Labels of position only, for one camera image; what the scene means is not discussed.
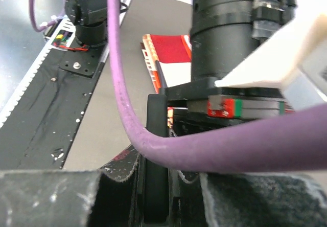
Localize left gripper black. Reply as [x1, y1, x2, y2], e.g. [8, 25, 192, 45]
[165, 77, 294, 135]

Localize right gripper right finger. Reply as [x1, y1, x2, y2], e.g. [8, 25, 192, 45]
[170, 170, 326, 226]

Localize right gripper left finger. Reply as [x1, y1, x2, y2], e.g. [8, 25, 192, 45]
[1, 146, 139, 226]

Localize black smartphone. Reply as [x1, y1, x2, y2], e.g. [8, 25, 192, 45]
[144, 94, 169, 224]

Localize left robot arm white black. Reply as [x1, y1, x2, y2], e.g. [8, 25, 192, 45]
[143, 0, 296, 137]

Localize patterned orange red cloth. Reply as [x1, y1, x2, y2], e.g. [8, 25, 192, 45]
[139, 34, 193, 130]

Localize knife with black handle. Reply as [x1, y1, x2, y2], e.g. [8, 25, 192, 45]
[155, 60, 167, 96]

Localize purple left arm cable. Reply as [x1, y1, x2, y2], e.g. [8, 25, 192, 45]
[28, 0, 327, 174]

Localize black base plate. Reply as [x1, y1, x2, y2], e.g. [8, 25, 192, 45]
[1, 47, 104, 170]

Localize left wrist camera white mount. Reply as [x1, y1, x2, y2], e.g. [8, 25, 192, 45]
[214, 13, 327, 97]

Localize slotted grey cable duct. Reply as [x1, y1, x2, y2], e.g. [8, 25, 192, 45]
[1, 16, 76, 127]

